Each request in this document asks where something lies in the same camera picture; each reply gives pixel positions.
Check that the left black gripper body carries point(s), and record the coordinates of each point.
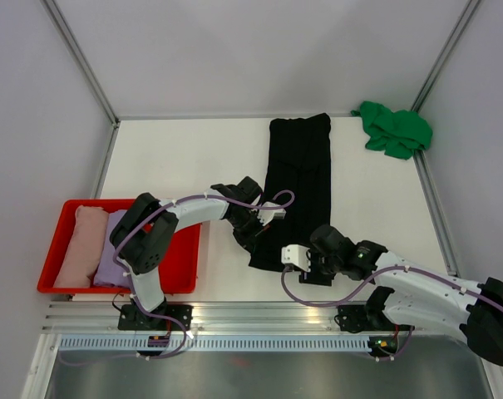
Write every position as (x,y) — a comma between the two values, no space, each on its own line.
(246,227)

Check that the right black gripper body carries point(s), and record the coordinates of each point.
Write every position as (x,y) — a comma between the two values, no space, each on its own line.
(322,268)

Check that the black t shirt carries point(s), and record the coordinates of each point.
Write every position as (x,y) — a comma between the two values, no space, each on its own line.
(299,161)

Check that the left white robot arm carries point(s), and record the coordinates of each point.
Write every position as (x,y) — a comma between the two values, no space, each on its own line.
(142,237)

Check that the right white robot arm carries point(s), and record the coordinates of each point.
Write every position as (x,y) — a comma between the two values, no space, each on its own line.
(407,294)

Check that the red plastic bin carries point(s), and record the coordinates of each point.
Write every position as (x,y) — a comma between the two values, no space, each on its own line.
(178,269)

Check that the green crumpled t shirt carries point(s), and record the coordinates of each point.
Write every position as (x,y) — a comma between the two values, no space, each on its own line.
(397,134)

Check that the lavender rolled t shirt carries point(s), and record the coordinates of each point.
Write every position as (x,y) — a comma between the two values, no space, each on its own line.
(108,273)

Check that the pink rolled t shirt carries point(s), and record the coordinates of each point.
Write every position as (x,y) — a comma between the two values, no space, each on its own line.
(85,248)

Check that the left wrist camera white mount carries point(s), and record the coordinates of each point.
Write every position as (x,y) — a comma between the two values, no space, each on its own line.
(269,212)

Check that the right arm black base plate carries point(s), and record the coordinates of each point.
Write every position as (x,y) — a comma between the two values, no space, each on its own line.
(364,317)

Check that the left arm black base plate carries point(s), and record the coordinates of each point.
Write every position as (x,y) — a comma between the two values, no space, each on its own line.
(133,319)

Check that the slotted grey cable duct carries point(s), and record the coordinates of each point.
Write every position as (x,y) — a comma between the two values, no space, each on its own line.
(213,343)

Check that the aluminium front rail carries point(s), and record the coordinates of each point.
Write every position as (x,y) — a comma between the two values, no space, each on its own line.
(209,318)

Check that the right aluminium corner post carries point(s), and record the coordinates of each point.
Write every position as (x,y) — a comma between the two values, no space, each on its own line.
(444,56)

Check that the aluminium corner post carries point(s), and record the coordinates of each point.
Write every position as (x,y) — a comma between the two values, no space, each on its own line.
(68,37)
(444,56)

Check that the left aluminium corner post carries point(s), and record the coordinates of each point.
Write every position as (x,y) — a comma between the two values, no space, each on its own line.
(68,37)

